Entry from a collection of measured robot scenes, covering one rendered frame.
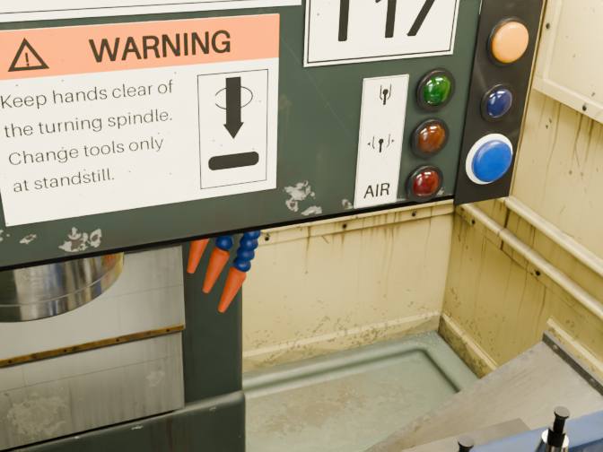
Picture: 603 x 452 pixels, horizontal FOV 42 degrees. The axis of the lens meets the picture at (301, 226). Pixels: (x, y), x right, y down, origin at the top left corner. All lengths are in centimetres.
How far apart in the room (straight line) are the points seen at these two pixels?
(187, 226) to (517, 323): 142
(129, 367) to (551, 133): 92
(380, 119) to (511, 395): 124
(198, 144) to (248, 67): 5
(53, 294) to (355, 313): 141
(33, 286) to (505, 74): 37
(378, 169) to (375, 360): 155
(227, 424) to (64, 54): 115
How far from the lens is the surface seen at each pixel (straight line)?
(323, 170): 49
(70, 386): 134
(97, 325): 128
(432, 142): 51
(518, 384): 170
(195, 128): 45
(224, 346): 141
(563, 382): 168
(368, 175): 50
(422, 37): 49
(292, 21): 45
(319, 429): 185
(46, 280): 62
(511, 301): 184
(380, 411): 191
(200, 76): 44
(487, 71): 52
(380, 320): 203
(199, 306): 135
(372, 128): 49
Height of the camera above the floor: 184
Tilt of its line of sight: 28 degrees down
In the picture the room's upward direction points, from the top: 2 degrees clockwise
